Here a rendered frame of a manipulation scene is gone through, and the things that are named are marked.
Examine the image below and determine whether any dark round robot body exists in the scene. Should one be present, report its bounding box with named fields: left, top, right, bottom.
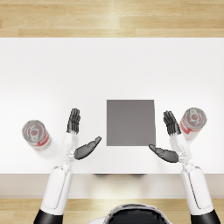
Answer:
left=87, top=203, right=175, bottom=224

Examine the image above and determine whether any dark grey square mat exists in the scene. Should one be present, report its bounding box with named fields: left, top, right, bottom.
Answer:
left=106, top=99, right=157, bottom=147

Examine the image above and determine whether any red and silver can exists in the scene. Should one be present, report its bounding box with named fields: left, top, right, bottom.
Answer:
left=21, top=119, right=53, bottom=152
left=178, top=107, right=208, bottom=141

